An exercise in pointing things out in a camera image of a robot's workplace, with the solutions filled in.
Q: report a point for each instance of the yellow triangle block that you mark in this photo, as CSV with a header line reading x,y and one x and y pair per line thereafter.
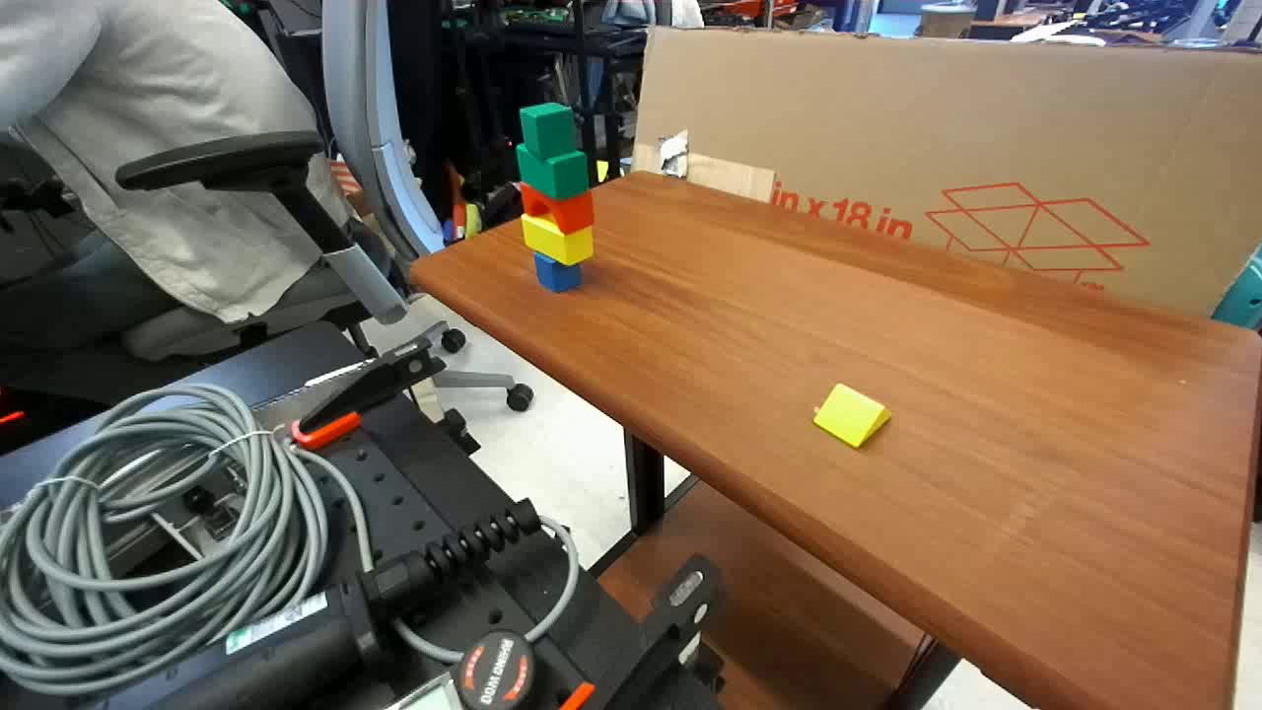
x,y
849,414

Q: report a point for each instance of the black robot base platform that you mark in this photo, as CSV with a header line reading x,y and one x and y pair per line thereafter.
x,y
434,514

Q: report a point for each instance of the blue block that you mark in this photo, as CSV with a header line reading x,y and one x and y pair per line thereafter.
x,y
559,272

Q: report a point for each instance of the yellow rectangular block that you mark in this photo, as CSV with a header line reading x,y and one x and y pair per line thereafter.
x,y
559,243

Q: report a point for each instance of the red arch block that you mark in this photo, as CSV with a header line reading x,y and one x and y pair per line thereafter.
x,y
565,209

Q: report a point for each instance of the green rectangular block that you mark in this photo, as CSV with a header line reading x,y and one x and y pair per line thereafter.
x,y
554,170

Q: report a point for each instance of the green cube block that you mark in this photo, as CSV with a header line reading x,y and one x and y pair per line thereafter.
x,y
546,129

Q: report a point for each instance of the black clamp with orange grip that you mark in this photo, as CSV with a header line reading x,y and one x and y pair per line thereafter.
x,y
358,391

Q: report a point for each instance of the brown wooden lower shelf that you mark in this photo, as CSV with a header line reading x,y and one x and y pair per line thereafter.
x,y
764,616

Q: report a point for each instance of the black red round knob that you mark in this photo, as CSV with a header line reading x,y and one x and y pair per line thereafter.
x,y
496,671

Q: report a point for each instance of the large cardboard box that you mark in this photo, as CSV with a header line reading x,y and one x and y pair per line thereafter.
x,y
920,133

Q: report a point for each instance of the black office chair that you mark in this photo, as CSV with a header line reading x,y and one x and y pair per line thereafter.
x,y
218,158

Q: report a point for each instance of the person in white shirt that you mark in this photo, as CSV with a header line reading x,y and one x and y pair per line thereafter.
x,y
170,158

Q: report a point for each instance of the teal container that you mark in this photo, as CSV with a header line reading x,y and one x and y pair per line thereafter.
x,y
1245,296

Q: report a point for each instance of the black table leg frame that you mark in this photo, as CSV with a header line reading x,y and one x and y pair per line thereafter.
x,y
644,477

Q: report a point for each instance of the pale curved frame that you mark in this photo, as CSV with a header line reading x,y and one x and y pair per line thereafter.
x,y
370,121

